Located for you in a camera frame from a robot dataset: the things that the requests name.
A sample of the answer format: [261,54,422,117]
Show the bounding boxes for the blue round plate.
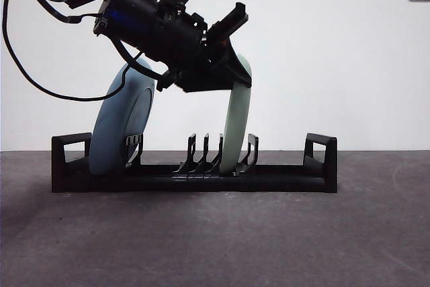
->
[90,57,158,176]

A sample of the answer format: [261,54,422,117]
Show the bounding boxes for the pale green round plate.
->
[218,54,254,175]

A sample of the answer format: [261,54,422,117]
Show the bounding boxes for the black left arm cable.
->
[1,0,127,102]

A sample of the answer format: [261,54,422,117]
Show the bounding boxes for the black plastic plate rack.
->
[51,132,339,195]

